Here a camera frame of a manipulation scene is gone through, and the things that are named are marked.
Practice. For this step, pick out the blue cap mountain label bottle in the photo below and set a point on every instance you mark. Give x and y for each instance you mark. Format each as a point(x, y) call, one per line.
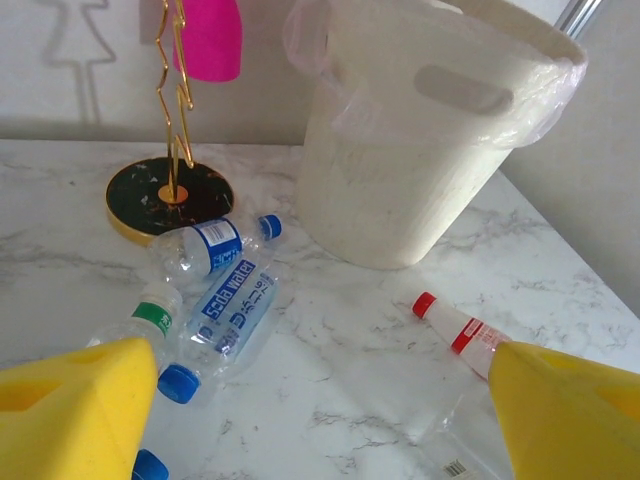
point(150, 467)

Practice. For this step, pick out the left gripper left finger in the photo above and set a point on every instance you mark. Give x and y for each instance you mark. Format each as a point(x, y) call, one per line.
point(60, 425)

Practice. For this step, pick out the aluminium frame post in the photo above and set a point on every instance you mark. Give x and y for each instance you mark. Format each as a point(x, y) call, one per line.
point(580, 15)

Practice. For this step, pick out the clear bottle green band cap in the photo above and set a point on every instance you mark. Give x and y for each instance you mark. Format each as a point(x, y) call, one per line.
point(155, 310)

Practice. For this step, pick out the red cap clear bottle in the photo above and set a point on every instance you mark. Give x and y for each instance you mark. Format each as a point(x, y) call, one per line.
point(465, 335)

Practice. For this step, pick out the small blue label water bottle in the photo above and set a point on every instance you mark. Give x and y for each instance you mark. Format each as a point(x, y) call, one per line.
point(215, 240)

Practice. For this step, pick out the soda water label clear bottle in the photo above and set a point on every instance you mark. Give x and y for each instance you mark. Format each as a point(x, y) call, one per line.
point(235, 305)

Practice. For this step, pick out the pink wine glass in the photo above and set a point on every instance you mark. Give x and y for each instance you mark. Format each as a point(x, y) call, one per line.
point(210, 45)

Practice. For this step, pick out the white plastic bin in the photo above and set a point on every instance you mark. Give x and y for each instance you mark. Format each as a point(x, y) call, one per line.
point(390, 200)

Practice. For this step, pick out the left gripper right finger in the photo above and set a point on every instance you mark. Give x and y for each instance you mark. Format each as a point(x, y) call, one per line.
point(575, 425)

